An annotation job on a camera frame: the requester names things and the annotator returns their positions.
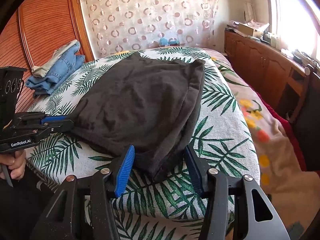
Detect person's left hand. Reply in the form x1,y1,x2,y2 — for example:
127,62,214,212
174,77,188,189
0,150,26,180

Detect long wooden sideboard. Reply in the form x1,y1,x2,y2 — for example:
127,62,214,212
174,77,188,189
224,30,319,117

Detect cardboard box on sideboard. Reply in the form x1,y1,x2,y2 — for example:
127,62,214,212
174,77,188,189
238,20,270,37

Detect beige folded pants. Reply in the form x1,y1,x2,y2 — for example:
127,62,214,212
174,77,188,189
31,40,79,78

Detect circle pattern sheer curtain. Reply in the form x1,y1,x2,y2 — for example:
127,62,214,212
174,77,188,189
80,0,219,58

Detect blue tissue pack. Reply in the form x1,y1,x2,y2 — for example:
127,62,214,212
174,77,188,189
159,37,180,47

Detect blue folded jeans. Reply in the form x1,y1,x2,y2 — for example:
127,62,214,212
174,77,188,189
25,42,85,96

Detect window with wooden frame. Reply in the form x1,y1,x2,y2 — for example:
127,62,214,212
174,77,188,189
270,0,319,61

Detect floral pink blanket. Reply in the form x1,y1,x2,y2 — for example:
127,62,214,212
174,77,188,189
205,49,319,239

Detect black pants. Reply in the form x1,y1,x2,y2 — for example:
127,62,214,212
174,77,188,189
69,53,205,183

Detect palm leaf bed sheet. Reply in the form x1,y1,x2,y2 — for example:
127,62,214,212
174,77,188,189
27,47,260,239

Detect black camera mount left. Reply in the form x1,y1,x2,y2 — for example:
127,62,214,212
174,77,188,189
0,66,27,130

